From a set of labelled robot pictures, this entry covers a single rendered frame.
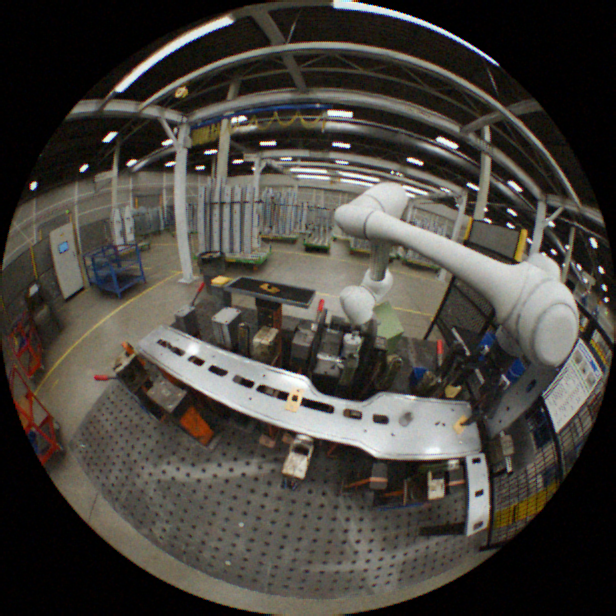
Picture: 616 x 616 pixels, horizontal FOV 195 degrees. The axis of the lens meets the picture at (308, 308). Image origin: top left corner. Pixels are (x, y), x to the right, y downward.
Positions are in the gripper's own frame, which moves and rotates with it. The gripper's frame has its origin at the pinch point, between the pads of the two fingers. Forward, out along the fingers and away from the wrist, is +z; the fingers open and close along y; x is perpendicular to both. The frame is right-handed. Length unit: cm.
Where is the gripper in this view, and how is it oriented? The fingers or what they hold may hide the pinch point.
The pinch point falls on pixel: (462, 401)
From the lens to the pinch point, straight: 60.1
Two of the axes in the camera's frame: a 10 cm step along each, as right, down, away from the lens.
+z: -1.0, 8.5, 5.1
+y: -2.5, 4.8, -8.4
